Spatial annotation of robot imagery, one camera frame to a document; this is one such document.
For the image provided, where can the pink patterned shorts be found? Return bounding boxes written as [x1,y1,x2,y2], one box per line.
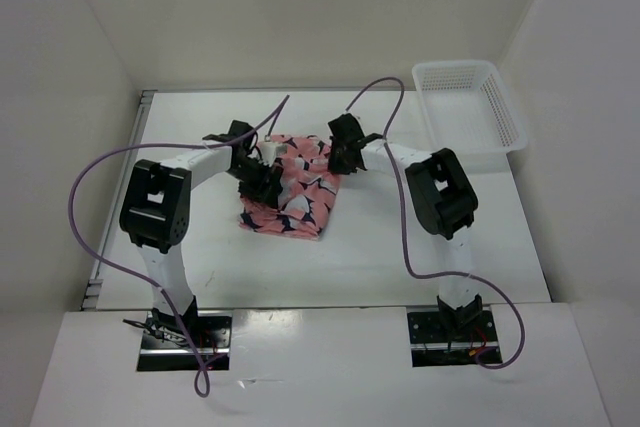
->
[239,135,341,240]

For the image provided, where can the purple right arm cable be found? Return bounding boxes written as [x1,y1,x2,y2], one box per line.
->
[344,77,529,372]

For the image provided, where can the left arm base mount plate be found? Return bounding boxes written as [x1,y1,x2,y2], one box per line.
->
[125,310,233,372]

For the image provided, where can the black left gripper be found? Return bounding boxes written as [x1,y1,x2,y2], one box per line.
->
[227,158,282,210]

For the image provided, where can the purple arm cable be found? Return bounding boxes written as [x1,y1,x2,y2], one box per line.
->
[67,94,291,398]
[344,77,529,372]

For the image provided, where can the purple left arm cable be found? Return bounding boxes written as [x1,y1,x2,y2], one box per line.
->
[67,94,291,398]

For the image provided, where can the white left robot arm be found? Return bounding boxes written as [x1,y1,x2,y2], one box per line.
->
[119,120,284,347]

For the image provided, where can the white plastic perforated basket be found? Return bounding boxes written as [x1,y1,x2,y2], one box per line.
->
[412,60,528,156]

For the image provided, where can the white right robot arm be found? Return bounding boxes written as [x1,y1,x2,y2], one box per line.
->
[328,113,482,340]

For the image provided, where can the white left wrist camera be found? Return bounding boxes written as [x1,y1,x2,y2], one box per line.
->
[256,141,287,165]

